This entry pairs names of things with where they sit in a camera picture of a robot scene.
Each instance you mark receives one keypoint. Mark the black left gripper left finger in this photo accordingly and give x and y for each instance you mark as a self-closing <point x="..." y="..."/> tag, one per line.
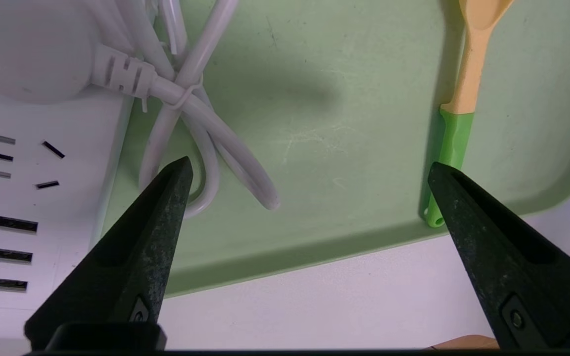
<point x="131" y="262"/>

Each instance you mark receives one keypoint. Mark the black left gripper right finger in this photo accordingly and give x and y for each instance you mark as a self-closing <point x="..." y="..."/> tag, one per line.
<point x="507" y="267"/>

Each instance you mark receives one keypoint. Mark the white power strip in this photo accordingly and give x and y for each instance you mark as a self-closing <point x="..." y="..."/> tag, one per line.
<point x="32" y="198"/>

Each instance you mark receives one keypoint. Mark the light green plastic tray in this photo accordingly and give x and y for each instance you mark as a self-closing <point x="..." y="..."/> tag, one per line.
<point x="339" y="148"/>

